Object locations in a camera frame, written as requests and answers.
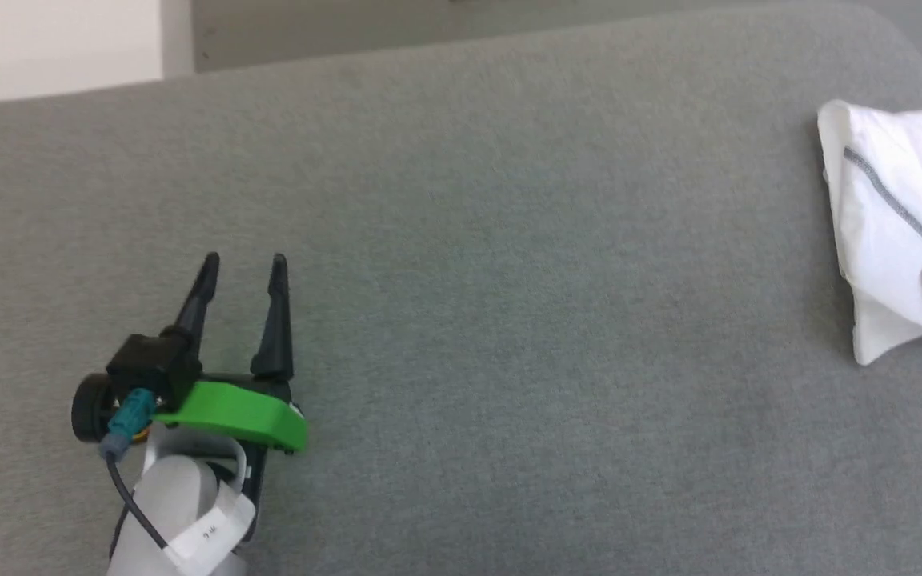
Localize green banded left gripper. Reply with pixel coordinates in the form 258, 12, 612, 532
153, 252, 308, 545

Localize white long-sleeve shirt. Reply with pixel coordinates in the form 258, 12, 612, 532
817, 99, 922, 366

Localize grey fabric sofa surface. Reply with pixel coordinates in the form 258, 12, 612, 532
0, 2, 922, 576

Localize white rectangular pillar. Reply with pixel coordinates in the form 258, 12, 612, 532
0, 0, 194, 104

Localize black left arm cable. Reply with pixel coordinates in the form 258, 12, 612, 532
105, 452, 170, 553

